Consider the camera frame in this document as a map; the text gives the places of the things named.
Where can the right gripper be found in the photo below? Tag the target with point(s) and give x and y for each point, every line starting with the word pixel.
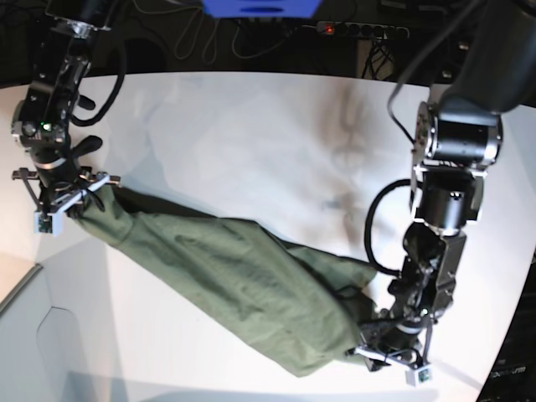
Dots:
pixel 59 171

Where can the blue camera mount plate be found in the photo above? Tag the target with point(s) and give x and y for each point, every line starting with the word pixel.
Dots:
pixel 261 8

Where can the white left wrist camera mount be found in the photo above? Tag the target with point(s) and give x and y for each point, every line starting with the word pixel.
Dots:
pixel 415 374

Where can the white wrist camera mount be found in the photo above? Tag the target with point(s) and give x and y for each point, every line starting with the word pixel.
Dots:
pixel 48 219
pixel 415 374

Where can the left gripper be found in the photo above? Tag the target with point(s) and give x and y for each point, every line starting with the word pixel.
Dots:
pixel 389 339

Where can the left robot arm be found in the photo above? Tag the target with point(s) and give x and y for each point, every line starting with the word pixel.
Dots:
pixel 458 137

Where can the green t-shirt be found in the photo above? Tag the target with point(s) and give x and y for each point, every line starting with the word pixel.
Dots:
pixel 298 306

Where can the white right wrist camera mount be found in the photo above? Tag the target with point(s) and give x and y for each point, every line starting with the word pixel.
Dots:
pixel 48 219

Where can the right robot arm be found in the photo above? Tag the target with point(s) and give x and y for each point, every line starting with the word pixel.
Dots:
pixel 42 120

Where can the black power strip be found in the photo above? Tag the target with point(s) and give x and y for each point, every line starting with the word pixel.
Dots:
pixel 362 31

